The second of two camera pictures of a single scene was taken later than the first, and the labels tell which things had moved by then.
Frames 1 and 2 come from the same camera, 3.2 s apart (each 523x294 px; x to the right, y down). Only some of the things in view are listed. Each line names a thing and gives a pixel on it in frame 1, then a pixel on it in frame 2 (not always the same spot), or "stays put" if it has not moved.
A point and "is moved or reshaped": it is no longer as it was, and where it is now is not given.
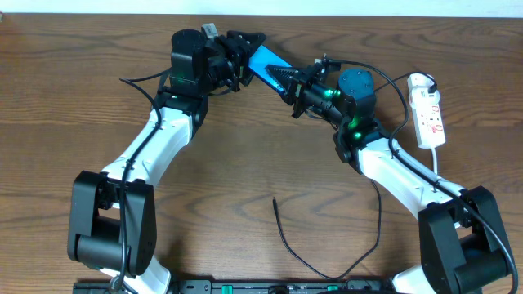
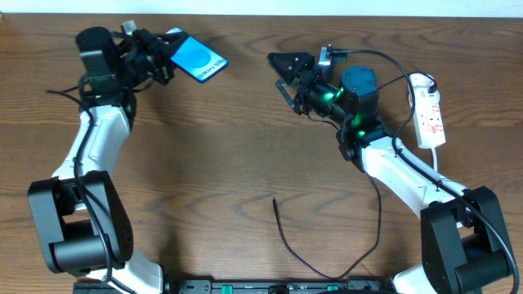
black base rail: (256, 287) stays put
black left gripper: (238, 57) → (162, 65)
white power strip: (428, 118) stays put
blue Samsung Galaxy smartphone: (259, 60) is moved or reshaped
